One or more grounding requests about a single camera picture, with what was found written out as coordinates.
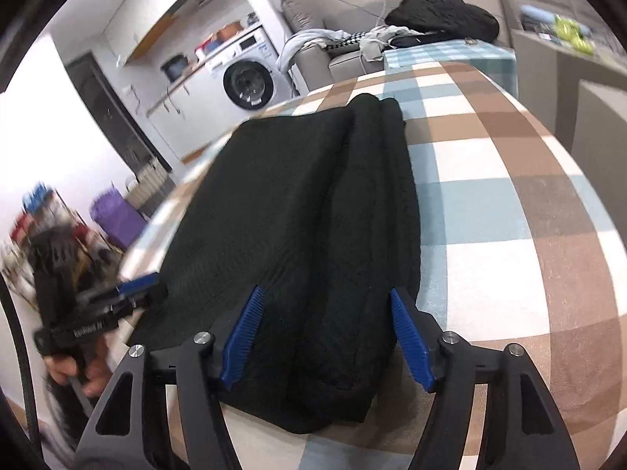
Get black cooking pot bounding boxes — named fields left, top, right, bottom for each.
left=161, top=55, right=189, bottom=83

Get light grey garment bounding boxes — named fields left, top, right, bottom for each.
left=277, top=29, right=353, bottom=72

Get grey sofa cushion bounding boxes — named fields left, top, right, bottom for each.
left=281, top=0, right=314, bottom=35

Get teal checked tablecloth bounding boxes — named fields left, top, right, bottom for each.
left=384, top=39, right=519, bottom=99

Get small beige cabinet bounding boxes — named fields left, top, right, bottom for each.
left=509, top=29, right=596, bottom=123

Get brown checked tablecloth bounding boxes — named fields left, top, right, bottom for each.
left=118, top=59, right=623, bottom=470

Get houndstooth cloth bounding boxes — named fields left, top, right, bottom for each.
left=326, top=32, right=373, bottom=57

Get purple bag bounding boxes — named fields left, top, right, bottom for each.
left=91, top=191, right=148, bottom=250

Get green figurine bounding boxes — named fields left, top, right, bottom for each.
left=553, top=16, right=593, bottom=54

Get dark door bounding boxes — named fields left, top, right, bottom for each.
left=66, top=54, right=172, bottom=177

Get white washing machine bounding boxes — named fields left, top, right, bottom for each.
left=205, top=27, right=295, bottom=111

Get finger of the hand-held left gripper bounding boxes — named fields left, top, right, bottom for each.
left=91, top=274, right=160, bottom=303
left=110, top=285, right=170, bottom=318

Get large beige cabinet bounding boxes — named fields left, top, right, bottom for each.
left=571, top=78, right=627, bottom=192

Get white lower cabinet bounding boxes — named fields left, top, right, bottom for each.
left=147, top=61, right=231, bottom=162

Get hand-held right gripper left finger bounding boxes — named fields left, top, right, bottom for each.
left=73, top=285, right=265, bottom=470

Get black padded jacket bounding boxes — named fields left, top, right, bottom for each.
left=385, top=0, right=500, bottom=45

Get white upper cabinets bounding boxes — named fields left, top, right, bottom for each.
left=122, top=0, right=236, bottom=64

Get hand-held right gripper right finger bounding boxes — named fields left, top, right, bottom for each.
left=389, top=288, right=562, bottom=470

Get black knit sweater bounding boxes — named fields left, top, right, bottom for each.
left=130, top=93, right=423, bottom=434

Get light blue pillow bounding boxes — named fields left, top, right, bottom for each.
left=519, top=5, right=556, bottom=23

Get grey sofa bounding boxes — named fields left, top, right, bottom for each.
left=294, top=44, right=393, bottom=94

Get person's left hand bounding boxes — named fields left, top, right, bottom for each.
left=46, top=339, right=114, bottom=398

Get white crumpled garment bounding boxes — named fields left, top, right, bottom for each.
left=360, top=27, right=410, bottom=62

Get woven laundry basket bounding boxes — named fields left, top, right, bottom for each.
left=128, top=154, right=174, bottom=216

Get shoe rack with shoes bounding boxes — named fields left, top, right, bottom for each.
left=0, top=183, right=123, bottom=304

